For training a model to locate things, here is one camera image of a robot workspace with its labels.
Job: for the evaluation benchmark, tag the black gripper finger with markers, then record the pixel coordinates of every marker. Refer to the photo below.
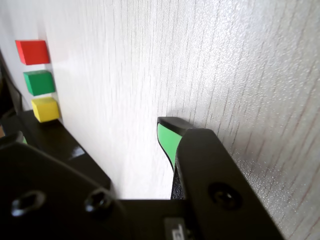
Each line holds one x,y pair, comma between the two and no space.
212,170
50,190

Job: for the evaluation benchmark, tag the yellow wooden cube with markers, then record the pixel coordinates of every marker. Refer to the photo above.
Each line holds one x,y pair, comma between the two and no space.
46,108

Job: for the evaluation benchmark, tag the green wooden cube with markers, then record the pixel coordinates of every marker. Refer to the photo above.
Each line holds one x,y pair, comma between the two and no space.
40,82

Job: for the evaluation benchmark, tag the red wooden cube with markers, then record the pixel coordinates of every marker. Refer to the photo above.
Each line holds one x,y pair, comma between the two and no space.
33,51

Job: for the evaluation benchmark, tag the black box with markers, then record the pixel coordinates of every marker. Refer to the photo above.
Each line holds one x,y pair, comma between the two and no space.
55,142

